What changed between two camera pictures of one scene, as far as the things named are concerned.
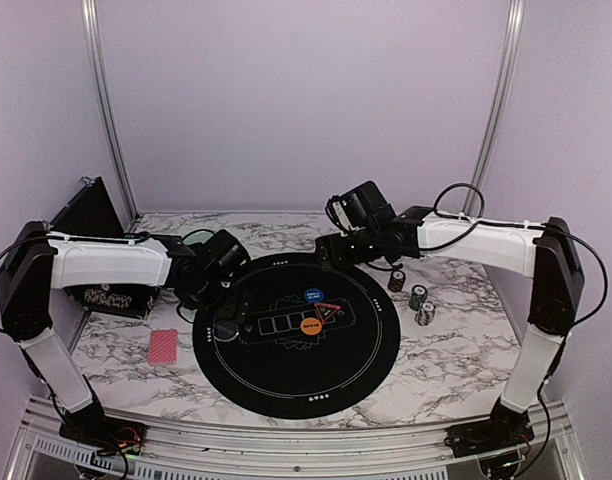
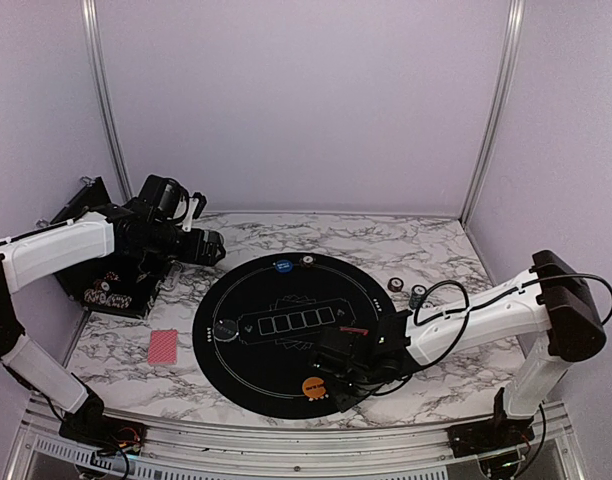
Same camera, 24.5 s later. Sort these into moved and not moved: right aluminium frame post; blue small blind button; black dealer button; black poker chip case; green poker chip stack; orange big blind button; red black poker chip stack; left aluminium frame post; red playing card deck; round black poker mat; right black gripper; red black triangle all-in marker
Moved: red black triangle all-in marker; blue small blind button; orange big blind button; red black poker chip stack; right black gripper
Not moved: left aluminium frame post; green poker chip stack; red playing card deck; right aluminium frame post; black dealer button; black poker chip case; round black poker mat
